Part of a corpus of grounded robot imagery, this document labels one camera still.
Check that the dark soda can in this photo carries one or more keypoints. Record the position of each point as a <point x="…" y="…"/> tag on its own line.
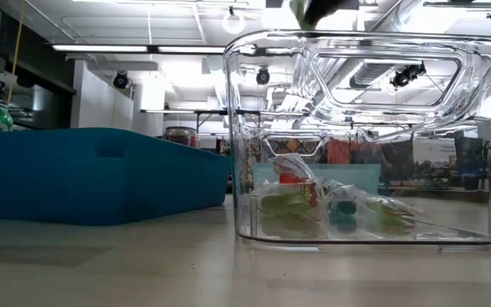
<point x="180" y="135"/>

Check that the teal clear-wrapped hard candy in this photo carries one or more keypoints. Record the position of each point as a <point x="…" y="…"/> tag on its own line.
<point x="343" y="209"/>

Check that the clear plastic bin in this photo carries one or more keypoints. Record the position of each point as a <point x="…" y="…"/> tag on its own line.
<point x="237" y="128"/>

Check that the round white ceiling bulb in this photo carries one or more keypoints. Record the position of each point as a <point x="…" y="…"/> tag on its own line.
<point x="233" y="21"/>

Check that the green clear-wrapped hard candy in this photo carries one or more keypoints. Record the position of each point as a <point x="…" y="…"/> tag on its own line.
<point x="288" y="202"/>
<point x="388" y="206"/>

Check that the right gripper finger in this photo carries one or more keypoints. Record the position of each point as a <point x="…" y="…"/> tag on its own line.
<point x="330" y="8"/>

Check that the red clear-wrapped hard candy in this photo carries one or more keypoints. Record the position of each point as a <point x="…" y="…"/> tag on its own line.
<point x="292" y="172"/>

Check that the black ceiling track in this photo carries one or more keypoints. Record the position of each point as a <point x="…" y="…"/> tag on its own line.
<point x="460" y="5"/>

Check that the ceiling light strip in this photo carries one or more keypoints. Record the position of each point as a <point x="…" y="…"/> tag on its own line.
<point x="190" y="49"/>
<point x="100" y="48"/>

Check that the red backdrop curtain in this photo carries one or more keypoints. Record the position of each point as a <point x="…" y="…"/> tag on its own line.
<point x="348" y="151"/>

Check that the black ceiling camera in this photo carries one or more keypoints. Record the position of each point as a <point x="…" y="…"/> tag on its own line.
<point x="120" y="80"/>
<point x="263" y="76"/>

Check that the blue plastic bin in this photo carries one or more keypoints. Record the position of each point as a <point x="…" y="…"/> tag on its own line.
<point x="79" y="179"/>

